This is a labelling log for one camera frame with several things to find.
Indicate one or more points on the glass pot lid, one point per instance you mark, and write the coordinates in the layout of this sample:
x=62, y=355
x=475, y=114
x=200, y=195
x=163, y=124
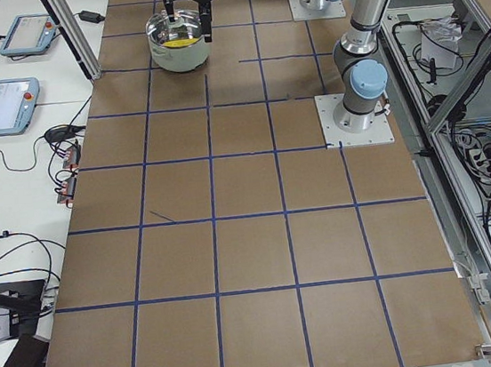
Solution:
x=186, y=25

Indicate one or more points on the yellow corn cob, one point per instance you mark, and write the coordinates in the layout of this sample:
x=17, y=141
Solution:
x=180, y=44

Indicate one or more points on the pale green steel pot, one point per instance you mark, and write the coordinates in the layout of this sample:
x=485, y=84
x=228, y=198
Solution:
x=183, y=60

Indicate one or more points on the black power adapter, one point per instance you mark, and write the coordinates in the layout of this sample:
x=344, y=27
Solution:
x=93, y=17

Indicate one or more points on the far blue teach pendant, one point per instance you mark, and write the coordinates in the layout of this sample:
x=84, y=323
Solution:
x=28, y=35

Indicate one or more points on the blue teach pendant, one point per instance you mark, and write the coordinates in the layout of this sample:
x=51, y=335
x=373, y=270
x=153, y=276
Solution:
x=28, y=35
x=18, y=99

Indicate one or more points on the near blue teach pendant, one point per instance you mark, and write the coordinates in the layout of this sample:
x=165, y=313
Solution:
x=18, y=99

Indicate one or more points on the brown paper table mat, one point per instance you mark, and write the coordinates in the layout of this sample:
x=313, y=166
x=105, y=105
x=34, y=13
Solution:
x=212, y=226

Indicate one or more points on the aluminium frame post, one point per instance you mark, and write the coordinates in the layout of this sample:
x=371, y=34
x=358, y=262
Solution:
x=65, y=20

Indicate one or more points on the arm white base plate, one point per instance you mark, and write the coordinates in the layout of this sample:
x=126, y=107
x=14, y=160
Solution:
x=316, y=9
x=342, y=129

